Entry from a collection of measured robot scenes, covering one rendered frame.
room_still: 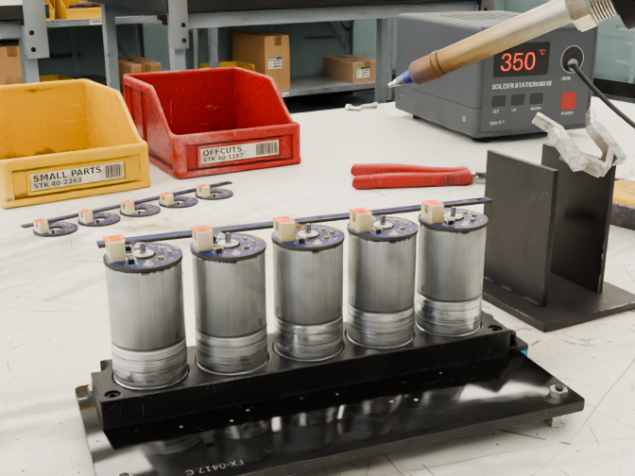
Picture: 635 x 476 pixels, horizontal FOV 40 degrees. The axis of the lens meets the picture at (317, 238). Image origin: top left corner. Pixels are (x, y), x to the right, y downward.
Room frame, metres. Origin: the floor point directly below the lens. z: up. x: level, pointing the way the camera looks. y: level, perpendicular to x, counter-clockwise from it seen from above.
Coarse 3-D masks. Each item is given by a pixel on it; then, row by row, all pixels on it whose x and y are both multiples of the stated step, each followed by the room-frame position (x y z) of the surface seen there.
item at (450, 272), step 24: (456, 216) 0.30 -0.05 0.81; (432, 240) 0.29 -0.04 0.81; (456, 240) 0.29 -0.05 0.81; (480, 240) 0.29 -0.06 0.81; (432, 264) 0.29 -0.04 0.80; (456, 264) 0.29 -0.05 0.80; (480, 264) 0.29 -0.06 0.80; (432, 288) 0.29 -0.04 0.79; (456, 288) 0.29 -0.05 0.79; (480, 288) 0.30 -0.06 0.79; (432, 312) 0.29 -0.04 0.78; (456, 312) 0.29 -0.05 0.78; (480, 312) 0.30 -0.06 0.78
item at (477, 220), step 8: (448, 208) 0.31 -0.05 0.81; (456, 208) 0.31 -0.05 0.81; (464, 216) 0.30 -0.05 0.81; (472, 216) 0.30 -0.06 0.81; (480, 216) 0.30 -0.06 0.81; (424, 224) 0.30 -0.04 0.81; (432, 224) 0.29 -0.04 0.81; (440, 224) 0.29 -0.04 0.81; (448, 224) 0.29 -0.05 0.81; (456, 224) 0.29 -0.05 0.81; (472, 224) 0.29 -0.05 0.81; (480, 224) 0.29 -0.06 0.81
